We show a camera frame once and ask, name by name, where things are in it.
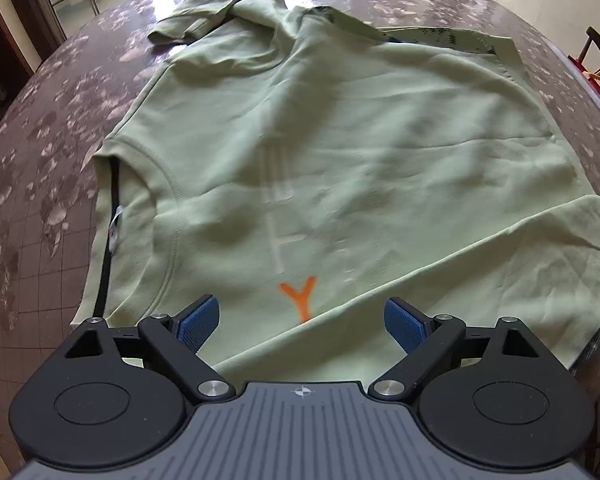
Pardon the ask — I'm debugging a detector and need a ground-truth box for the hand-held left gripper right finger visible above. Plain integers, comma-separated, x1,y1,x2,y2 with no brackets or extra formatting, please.
369,296,539,403

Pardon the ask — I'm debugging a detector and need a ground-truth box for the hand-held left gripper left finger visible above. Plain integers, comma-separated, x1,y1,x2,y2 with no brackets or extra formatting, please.
62,293,233,403

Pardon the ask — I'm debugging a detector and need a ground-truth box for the light green t-shirt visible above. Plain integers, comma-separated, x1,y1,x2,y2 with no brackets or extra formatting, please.
70,0,600,386

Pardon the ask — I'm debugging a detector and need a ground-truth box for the dark wooden chair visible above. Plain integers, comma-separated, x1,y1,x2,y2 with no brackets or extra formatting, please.
577,25,600,78

